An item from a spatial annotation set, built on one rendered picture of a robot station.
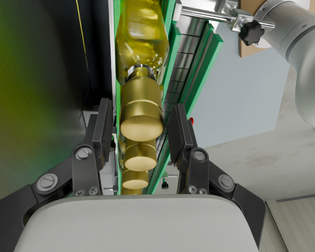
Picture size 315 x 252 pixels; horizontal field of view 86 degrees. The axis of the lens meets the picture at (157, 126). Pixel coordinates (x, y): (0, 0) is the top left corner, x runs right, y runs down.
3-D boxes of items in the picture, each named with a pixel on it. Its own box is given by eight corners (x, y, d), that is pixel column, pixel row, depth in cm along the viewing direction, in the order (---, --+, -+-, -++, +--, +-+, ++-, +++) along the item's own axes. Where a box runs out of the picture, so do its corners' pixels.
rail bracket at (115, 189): (105, 171, 83) (101, 199, 75) (119, 171, 84) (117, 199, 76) (106, 174, 86) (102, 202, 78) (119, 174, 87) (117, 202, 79)
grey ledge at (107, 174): (88, 90, 56) (80, 115, 48) (115, 92, 57) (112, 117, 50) (106, 189, 128) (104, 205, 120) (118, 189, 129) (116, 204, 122)
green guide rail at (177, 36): (170, 15, 31) (175, 34, 26) (175, 16, 32) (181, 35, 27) (129, 217, 164) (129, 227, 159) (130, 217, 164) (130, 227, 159)
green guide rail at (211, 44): (207, 22, 33) (219, 41, 28) (211, 23, 33) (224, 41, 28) (137, 217, 165) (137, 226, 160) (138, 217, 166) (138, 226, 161)
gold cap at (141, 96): (122, 73, 14) (117, 112, 11) (164, 78, 14) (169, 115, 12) (122, 105, 17) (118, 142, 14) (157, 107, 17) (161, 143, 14)
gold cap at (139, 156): (125, 120, 18) (123, 156, 16) (157, 122, 19) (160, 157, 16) (125, 139, 21) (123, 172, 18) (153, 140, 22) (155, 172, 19)
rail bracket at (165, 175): (160, 156, 75) (162, 186, 67) (176, 157, 76) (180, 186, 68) (158, 161, 78) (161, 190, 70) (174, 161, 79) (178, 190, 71)
